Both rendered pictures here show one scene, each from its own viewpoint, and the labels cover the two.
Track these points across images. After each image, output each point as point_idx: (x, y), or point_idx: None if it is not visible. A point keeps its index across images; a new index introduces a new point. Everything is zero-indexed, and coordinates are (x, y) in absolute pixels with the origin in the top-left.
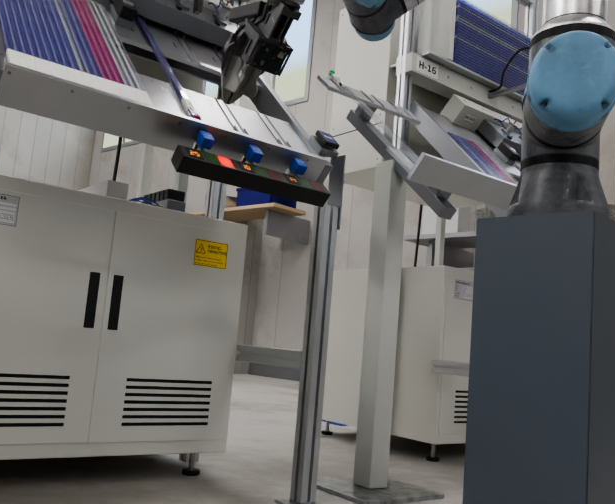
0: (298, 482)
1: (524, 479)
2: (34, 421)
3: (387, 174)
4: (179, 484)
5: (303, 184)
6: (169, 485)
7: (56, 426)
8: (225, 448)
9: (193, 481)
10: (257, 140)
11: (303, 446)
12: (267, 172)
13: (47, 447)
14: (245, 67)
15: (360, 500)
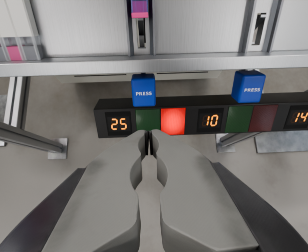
0: (224, 142)
1: None
2: (111, 74)
3: None
4: (185, 92)
5: None
6: (180, 92)
7: (122, 75)
8: (217, 77)
9: (194, 88)
10: (269, 68)
11: (231, 140)
12: (251, 118)
13: (121, 79)
14: (161, 227)
15: (256, 147)
